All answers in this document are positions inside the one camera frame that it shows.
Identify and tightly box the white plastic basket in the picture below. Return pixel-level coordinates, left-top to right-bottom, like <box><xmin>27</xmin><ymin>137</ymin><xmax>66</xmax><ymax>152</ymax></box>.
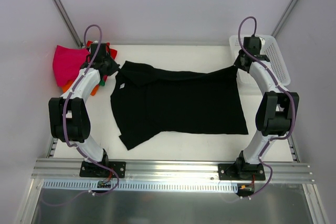
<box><xmin>229</xmin><ymin>35</ymin><xmax>291</xmax><ymax>88</ymax></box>

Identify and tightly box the black t shirt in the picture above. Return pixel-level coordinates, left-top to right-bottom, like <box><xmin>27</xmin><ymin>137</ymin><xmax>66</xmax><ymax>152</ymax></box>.
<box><xmin>111</xmin><ymin>61</ymin><xmax>248</xmax><ymax>150</ymax></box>

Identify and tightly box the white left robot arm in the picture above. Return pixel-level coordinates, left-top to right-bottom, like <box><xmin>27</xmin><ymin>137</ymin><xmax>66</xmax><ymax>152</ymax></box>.
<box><xmin>48</xmin><ymin>41</ymin><xmax>120</xmax><ymax>177</ymax></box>

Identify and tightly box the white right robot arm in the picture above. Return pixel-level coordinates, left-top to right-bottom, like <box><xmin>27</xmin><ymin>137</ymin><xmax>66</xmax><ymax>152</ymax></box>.
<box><xmin>234</xmin><ymin>35</ymin><xmax>299</xmax><ymax>180</ymax></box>

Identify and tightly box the red folded t shirt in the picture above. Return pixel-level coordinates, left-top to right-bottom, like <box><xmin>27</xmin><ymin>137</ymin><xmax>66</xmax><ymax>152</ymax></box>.
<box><xmin>86</xmin><ymin>40</ymin><xmax>118</xmax><ymax>59</ymax></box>

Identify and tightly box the magenta folded t shirt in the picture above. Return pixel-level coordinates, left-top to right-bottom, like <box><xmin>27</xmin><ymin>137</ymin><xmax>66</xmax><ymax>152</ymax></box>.
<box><xmin>52</xmin><ymin>45</ymin><xmax>89</xmax><ymax>87</ymax></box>

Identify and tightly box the orange folded t shirt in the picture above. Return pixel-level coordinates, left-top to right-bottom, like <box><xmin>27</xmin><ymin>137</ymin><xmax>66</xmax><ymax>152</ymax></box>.
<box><xmin>61</xmin><ymin>80</ymin><xmax>99</xmax><ymax>96</ymax></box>

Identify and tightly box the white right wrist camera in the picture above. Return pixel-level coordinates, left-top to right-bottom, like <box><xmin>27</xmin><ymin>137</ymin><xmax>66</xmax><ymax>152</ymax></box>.
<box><xmin>259</xmin><ymin>37</ymin><xmax>266</xmax><ymax>51</ymax></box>

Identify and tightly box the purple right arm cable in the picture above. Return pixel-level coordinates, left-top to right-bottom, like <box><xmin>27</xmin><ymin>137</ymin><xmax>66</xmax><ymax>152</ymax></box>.
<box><xmin>230</xmin><ymin>16</ymin><xmax>299</xmax><ymax>204</ymax></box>

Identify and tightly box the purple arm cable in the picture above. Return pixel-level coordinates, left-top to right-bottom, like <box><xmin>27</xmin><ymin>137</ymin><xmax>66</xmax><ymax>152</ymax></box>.
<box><xmin>62</xmin><ymin>24</ymin><xmax>119</xmax><ymax>198</ymax></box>
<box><xmin>230</xmin><ymin>16</ymin><xmax>299</xmax><ymax>204</ymax></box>

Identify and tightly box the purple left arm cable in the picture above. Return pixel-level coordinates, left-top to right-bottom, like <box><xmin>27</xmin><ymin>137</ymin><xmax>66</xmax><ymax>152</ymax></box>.
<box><xmin>62</xmin><ymin>24</ymin><xmax>119</xmax><ymax>198</ymax></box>

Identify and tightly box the left aluminium corner post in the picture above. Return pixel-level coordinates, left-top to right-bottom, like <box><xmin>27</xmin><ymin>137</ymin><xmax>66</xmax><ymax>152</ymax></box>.
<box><xmin>52</xmin><ymin>0</ymin><xmax>83</xmax><ymax>48</ymax></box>

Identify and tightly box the aluminium corner post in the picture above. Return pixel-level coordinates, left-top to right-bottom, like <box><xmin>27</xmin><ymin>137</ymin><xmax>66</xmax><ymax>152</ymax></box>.
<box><xmin>52</xmin><ymin>0</ymin><xmax>83</xmax><ymax>48</ymax></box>
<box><xmin>271</xmin><ymin>0</ymin><xmax>300</xmax><ymax>37</ymax></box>

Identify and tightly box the right aluminium corner post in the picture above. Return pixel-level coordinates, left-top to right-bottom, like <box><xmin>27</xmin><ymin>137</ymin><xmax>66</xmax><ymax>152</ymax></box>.
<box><xmin>271</xmin><ymin>0</ymin><xmax>300</xmax><ymax>37</ymax></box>

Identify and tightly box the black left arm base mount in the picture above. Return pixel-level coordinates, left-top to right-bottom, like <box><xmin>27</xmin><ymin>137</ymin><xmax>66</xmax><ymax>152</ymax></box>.
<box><xmin>79</xmin><ymin>152</ymin><xmax>127</xmax><ymax>178</ymax></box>

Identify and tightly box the aluminium front rail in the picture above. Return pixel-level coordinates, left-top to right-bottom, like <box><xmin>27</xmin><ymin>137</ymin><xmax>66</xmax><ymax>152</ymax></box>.
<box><xmin>31</xmin><ymin>158</ymin><xmax>316</xmax><ymax>184</ymax></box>

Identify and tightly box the white slotted cable duct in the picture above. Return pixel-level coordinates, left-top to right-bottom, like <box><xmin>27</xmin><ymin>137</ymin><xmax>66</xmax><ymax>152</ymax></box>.
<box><xmin>43</xmin><ymin>179</ymin><xmax>238</xmax><ymax>193</ymax></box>

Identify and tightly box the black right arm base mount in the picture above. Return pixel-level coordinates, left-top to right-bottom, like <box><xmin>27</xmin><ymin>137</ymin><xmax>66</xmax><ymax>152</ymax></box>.
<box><xmin>217</xmin><ymin>156</ymin><xmax>266</xmax><ymax>181</ymax></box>

